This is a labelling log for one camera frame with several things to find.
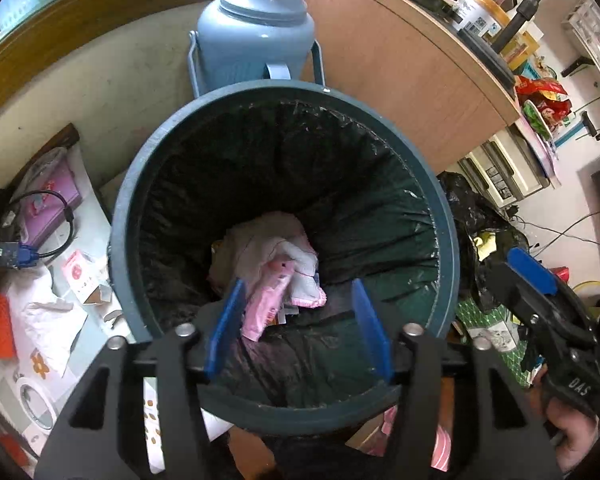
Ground blue thermos jug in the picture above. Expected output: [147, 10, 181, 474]
[187, 0, 327, 100]

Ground white tape roll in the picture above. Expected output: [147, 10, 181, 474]
[15, 377, 56, 428]

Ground blue plug monitor cable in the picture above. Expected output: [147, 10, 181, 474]
[0, 190, 76, 271]

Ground tin can with gold lid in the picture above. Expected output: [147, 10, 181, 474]
[452, 0, 512, 43]

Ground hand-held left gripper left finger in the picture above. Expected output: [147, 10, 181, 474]
[34, 278, 248, 480]

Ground white and pink wrapper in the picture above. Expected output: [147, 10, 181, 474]
[285, 247, 328, 311]

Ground black garbage bag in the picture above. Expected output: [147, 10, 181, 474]
[437, 171, 531, 311]

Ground black floor cable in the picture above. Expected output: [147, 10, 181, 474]
[510, 210, 600, 248]

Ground white and pink card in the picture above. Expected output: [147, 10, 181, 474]
[61, 250, 96, 293]

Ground floral plastic tablecloth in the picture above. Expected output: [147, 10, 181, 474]
[0, 150, 131, 461]

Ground red snack packets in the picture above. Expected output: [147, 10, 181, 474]
[515, 74, 573, 126]

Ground white plastic appliance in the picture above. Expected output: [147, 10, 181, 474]
[457, 125, 551, 208]

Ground white dotted sheet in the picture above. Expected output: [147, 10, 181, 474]
[142, 385, 231, 476]

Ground pink striped packet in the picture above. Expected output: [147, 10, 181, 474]
[380, 405, 453, 473]

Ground green printed carton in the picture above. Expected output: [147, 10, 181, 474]
[455, 300, 536, 386]

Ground black stand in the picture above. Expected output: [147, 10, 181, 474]
[492, 0, 563, 56]

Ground wooden cabinet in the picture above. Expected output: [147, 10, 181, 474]
[292, 0, 521, 173]

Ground person's right hand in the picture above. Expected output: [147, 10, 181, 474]
[532, 364, 600, 473]

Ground yellow paper scrap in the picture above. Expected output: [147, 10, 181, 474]
[472, 230, 501, 261]

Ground dark teal trash bin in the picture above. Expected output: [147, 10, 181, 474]
[107, 80, 461, 436]

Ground black bin liner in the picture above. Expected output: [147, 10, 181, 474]
[139, 100, 440, 408]

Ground white crumpled paper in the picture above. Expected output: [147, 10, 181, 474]
[10, 265, 88, 378]

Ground white crumpled tissue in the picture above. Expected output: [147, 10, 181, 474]
[222, 211, 318, 291]

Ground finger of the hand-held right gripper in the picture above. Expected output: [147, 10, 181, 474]
[481, 259, 541, 323]
[506, 246, 561, 296]

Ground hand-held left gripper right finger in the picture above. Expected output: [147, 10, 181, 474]
[351, 278, 566, 480]

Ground pink plastic packet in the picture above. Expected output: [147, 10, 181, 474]
[242, 255, 298, 343]

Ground pink box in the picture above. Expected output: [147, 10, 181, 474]
[22, 165, 83, 241]

